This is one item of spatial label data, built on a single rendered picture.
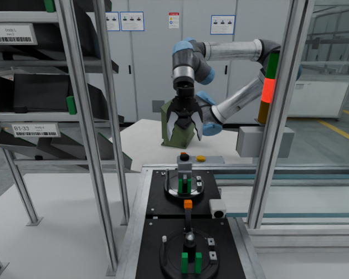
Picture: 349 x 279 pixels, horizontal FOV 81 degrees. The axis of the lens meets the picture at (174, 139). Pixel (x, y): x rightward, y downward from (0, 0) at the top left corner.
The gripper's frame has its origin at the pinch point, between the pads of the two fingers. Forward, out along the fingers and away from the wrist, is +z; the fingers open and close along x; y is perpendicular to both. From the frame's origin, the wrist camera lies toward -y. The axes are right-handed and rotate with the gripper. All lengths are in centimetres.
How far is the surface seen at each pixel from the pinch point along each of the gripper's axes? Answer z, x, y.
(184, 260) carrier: 30.1, 1.5, -13.0
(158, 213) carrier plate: 22.1, 8.2, 5.4
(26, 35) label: -5.9, 26.5, -33.6
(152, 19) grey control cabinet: -247, 33, 185
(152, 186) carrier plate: 13.5, 10.9, 15.0
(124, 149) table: -12, 32, 60
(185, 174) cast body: 10.4, -0.2, 5.9
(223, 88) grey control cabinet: -167, -85, 250
